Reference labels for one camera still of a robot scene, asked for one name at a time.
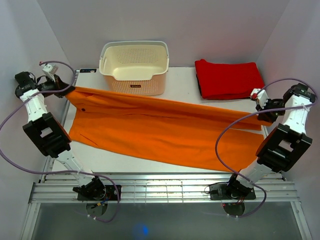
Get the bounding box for purple cable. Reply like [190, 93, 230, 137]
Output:
[0, 59, 121, 223]
[202, 78, 319, 218]

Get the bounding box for aluminium rail frame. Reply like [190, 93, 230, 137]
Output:
[19, 69, 313, 240]

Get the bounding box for orange trousers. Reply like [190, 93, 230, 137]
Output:
[66, 87, 265, 172]

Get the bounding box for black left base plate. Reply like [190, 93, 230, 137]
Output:
[76, 184, 122, 201]

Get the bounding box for cream perforated plastic basket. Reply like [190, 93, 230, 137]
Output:
[99, 40, 170, 96]

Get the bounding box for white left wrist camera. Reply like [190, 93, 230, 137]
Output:
[39, 62, 59, 82]

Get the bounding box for folded red trousers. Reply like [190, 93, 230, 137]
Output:
[194, 59, 265, 101]

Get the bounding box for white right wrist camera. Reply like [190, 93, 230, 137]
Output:
[250, 88, 269, 111]

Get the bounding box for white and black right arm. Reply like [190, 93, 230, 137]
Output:
[225, 83, 316, 199]

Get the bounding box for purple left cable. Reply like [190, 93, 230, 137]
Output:
[0, 59, 121, 223]

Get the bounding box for small black label device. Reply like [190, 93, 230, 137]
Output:
[79, 68, 97, 73]

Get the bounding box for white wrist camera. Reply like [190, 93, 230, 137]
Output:
[39, 62, 59, 82]
[250, 88, 269, 111]

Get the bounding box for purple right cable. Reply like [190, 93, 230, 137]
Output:
[202, 78, 319, 218]

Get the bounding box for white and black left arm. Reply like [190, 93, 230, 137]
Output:
[14, 71, 107, 200]

